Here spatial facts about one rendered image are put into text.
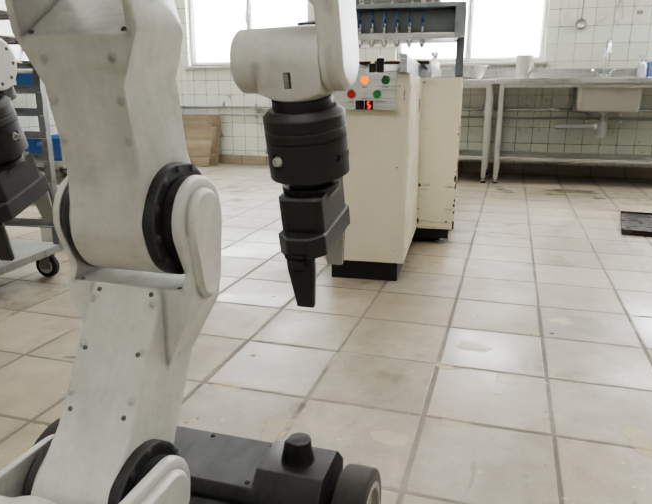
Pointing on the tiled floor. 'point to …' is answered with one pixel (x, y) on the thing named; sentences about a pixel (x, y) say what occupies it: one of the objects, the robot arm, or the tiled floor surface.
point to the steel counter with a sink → (623, 101)
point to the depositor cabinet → (438, 157)
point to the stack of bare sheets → (641, 224)
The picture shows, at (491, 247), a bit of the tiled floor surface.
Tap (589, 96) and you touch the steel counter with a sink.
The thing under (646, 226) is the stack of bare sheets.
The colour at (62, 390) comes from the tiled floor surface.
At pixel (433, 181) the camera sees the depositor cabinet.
